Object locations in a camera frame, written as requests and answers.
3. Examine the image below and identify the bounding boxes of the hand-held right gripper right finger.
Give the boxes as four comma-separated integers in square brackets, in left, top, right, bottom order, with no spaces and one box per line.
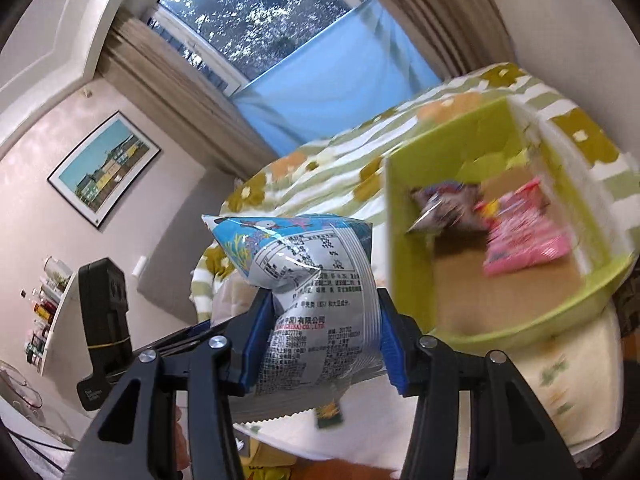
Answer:
[377,287,585,480]

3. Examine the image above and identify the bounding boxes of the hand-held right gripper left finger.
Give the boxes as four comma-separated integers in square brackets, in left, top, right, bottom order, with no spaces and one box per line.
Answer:
[62,287,276,480]

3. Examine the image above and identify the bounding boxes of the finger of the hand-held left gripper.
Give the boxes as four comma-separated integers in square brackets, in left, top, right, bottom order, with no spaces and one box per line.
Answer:
[131,317,241,361]

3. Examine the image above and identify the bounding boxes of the blue fish print snack bag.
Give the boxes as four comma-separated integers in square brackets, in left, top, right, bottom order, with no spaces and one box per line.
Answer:
[201,212,388,431]

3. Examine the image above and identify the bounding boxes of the green cardboard box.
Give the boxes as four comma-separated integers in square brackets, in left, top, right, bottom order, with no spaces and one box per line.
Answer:
[382,97,638,356]

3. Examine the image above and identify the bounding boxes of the shelf of small bottles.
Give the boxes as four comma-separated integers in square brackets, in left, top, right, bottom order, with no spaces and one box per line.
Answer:
[20,255,71,368]

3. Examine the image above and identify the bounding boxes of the glass bowl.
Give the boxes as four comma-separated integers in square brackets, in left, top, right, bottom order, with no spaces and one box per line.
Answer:
[0,360,43,411]

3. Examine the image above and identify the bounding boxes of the yellow packet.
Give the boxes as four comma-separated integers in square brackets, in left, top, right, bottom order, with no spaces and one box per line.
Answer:
[239,437,301,480]

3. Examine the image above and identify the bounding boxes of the grey cartoon snack packet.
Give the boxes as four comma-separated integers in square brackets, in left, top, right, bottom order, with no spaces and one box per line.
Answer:
[405,182,488,236]

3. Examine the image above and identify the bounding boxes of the pink snack packet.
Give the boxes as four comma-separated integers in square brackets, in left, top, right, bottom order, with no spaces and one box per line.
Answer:
[482,177,573,278]

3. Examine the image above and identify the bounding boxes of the flowered striped blanket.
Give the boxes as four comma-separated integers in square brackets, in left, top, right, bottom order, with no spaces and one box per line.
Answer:
[190,62,640,461]

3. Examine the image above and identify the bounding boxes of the beige curtain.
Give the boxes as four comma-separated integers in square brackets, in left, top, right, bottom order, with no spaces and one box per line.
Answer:
[97,10,281,181]
[345,0,516,78]

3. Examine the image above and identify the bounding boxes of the blue cloth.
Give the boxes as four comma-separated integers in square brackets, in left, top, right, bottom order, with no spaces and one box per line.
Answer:
[232,0,441,158]

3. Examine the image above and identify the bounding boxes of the window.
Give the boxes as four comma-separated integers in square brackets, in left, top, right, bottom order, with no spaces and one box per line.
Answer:
[145,0,376,96]

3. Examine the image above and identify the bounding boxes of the white wall shelf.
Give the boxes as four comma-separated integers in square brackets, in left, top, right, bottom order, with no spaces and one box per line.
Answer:
[37,272,80,376]

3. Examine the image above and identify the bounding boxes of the framed wall picture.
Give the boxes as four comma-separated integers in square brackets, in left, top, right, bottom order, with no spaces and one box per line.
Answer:
[47,110,162,232]

